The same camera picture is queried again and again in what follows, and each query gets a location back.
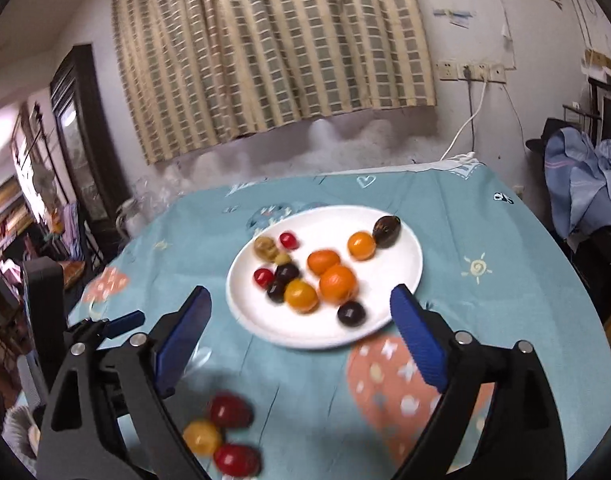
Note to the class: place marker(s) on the small orange tangerine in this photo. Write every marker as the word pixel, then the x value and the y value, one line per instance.
pixel 361 245

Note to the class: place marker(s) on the orange-yellow plum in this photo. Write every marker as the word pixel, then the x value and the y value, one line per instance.
pixel 301 295

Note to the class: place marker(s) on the wooden bookshelf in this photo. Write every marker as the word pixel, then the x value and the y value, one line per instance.
pixel 3 210

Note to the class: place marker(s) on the black hat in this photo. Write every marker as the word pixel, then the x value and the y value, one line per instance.
pixel 548 130

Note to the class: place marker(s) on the teal printed tablecloth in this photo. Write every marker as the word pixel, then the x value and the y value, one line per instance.
pixel 485 240

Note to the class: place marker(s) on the dark wooden framed cabinet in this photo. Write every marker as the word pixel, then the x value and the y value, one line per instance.
pixel 80 150

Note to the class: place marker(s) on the pale yellow plum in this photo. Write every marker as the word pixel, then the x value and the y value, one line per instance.
pixel 202 436

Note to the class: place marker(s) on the large red plum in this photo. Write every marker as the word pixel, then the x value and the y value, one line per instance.
pixel 229 410
pixel 237 460

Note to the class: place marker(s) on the large orange tangerine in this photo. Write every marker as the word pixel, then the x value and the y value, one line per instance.
pixel 323 261
pixel 338 283

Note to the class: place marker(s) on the blue clothes pile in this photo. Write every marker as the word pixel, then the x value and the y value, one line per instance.
pixel 575 180

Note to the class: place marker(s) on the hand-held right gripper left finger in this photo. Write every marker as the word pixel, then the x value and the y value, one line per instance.
pixel 183 345

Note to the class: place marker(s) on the white oval plate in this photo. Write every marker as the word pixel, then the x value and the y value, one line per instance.
pixel 375 280

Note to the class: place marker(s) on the small yellow loquat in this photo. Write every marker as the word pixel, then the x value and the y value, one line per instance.
pixel 283 259

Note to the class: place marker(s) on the beige checked curtain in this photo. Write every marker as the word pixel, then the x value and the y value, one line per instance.
pixel 260 50

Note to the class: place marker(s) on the white triple wall socket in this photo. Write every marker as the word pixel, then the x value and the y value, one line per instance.
pixel 490 73

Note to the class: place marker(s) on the wrinkled dark passion fruit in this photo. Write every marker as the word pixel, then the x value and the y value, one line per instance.
pixel 387 230

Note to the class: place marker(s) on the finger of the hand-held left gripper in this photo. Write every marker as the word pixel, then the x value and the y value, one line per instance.
pixel 125 322

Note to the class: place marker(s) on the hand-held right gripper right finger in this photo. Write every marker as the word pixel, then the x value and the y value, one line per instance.
pixel 420 340

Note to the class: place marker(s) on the speckled yellow-brown passion fruit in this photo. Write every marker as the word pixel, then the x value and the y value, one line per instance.
pixel 265 247

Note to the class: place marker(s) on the small red plum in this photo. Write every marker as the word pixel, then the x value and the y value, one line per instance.
pixel 263 276
pixel 288 240

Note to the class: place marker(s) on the black bag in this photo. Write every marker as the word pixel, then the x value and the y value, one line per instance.
pixel 600 265

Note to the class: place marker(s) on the clear plastic bag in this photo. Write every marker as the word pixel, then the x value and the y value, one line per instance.
pixel 158 187

